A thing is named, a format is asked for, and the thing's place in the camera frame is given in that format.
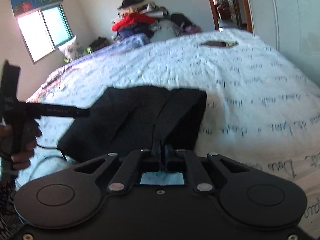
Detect black pants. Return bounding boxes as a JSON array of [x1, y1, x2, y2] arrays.
[[57, 86, 207, 163]]

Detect person's left hand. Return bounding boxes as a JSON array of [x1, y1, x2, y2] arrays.
[[1, 124, 42, 171]]

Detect patchwork quilt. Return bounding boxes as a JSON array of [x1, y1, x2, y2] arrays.
[[26, 65, 79, 103]]

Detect green plastic chair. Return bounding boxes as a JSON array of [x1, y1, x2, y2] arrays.
[[63, 47, 93, 63]]

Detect floral pillow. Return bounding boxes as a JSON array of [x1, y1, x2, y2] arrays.
[[58, 36, 84, 62]]

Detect blue striped blanket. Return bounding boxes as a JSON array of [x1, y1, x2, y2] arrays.
[[69, 33, 151, 66]]

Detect red jacket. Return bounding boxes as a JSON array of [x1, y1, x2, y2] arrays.
[[111, 13, 156, 31]]

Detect white script-print bed sheet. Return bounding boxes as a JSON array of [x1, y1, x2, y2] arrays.
[[15, 28, 320, 238]]

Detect pile of clothes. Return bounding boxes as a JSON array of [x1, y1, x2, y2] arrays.
[[111, 0, 202, 42]]

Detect black smartphone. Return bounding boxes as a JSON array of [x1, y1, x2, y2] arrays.
[[201, 41, 238, 48]]

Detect black hat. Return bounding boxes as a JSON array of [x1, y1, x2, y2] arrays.
[[118, 0, 145, 10]]

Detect window with teal frame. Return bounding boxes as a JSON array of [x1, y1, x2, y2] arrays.
[[16, 3, 73, 63]]

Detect brown wooden door frame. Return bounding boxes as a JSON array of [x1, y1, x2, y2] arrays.
[[209, 0, 253, 33]]

